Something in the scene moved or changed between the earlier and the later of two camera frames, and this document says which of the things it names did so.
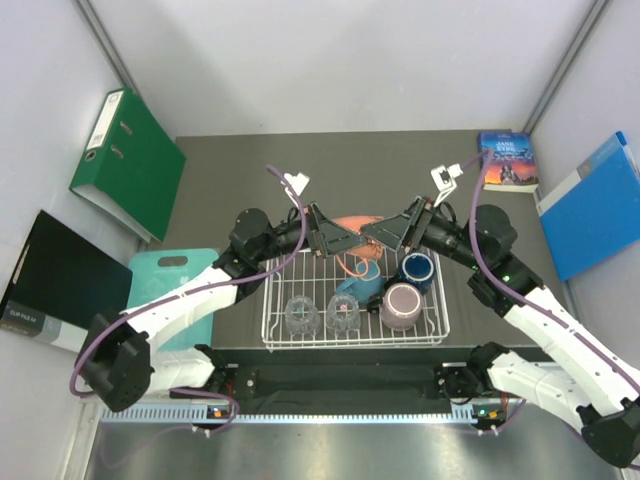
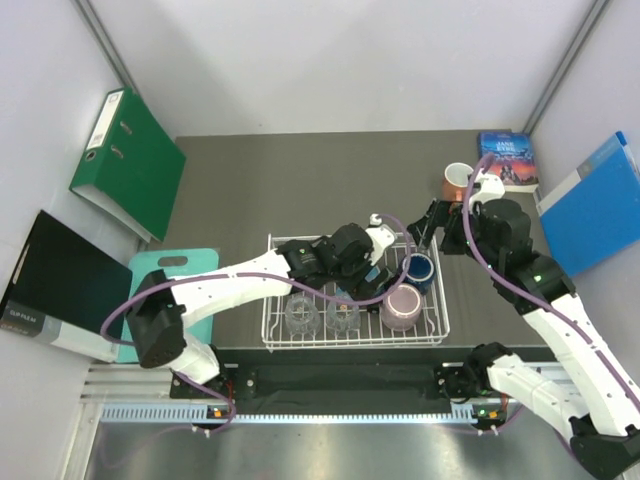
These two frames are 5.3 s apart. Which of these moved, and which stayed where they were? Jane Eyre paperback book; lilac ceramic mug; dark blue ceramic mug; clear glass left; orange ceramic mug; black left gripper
Moved: orange ceramic mug; black left gripper
Stayed: clear glass left; dark blue ceramic mug; Jane Eyre paperback book; lilac ceramic mug
